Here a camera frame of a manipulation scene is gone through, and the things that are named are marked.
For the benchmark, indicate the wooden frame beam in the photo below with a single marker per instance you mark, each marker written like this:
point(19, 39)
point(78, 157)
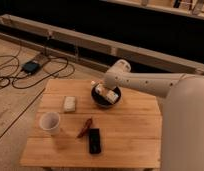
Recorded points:
point(133, 53)

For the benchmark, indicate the blue power adapter box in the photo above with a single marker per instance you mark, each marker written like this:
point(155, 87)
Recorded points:
point(30, 67)

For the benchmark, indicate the dark ceramic bowl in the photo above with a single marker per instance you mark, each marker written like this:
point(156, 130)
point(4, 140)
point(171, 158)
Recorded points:
point(101, 101)

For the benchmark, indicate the wooden table board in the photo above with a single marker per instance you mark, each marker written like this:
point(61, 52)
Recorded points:
point(130, 131)

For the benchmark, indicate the white sponge block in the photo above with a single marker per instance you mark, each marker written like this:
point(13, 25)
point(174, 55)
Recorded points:
point(69, 104)

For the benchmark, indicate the white paper cup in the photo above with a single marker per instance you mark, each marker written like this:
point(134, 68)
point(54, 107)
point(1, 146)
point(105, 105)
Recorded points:
point(50, 123)

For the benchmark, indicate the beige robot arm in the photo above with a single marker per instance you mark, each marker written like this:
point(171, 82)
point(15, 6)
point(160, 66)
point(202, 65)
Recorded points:
point(182, 140)

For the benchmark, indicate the red chili pepper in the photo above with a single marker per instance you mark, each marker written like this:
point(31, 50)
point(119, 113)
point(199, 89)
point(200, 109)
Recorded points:
point(85, 128)

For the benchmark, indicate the white plastic bottle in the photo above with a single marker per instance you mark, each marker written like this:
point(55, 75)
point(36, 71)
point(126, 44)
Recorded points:
point(106, 93)

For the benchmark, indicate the black remote control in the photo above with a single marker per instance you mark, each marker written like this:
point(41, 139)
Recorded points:
point(94, 141)

